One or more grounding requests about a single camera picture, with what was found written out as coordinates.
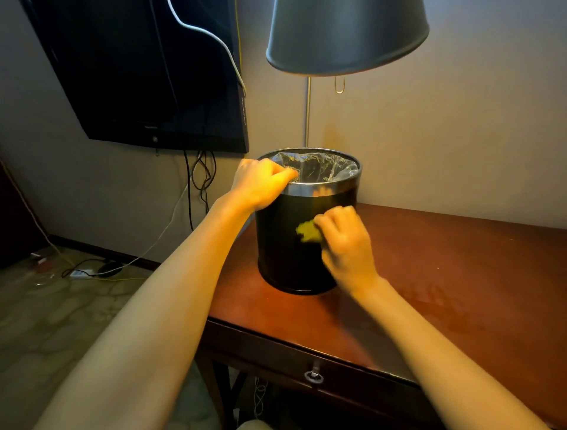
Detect person's left hand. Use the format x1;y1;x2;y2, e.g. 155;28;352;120
228;158;299;213

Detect person's right hand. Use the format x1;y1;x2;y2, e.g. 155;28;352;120
313;205;382;298

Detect green cleaning cloth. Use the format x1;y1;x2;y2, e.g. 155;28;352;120
295;220;324;243

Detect clear plastic bin liner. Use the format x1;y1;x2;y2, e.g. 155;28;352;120
270;151;360;185

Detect black metal trash bin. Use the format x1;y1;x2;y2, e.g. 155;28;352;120
255;147;363;297

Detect person's right forearm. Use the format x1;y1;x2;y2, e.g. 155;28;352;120
354;279;550;430

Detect person's left forearm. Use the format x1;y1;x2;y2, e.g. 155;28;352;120
33;194;253;430

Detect brown wooden table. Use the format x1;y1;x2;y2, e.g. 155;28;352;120
194;203;567;430

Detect grey shade metal lamp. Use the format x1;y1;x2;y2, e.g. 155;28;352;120
265;0;431;149

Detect black television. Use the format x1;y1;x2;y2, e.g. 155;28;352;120
19;0;250;155

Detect black cables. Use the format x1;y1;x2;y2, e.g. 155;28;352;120
184;149;218;232

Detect metal ring drawer pull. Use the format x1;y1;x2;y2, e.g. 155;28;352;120
304;361;325;385

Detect white cable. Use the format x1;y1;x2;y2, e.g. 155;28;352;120
88;0;247;276

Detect thin white cord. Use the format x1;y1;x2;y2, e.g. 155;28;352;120
253;377;269;419

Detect thin beige cable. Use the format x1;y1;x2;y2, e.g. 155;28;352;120
0;158;75;268

